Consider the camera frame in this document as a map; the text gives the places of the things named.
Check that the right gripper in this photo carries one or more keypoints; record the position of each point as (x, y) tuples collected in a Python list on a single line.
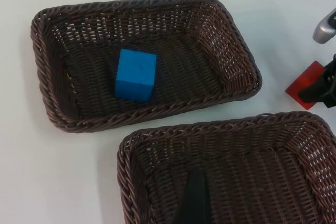
[(331, 94)]

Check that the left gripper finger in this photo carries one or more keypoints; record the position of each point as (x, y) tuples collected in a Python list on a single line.
[(195, 203)]

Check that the red cube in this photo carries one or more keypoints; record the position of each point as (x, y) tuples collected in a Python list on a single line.
[(304, 78)]

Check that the dark brown wicker basket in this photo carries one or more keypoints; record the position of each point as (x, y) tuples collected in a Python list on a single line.
[(262, 161), (86, 37)]

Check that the blue cube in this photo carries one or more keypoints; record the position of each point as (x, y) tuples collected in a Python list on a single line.
[(135, 75)]

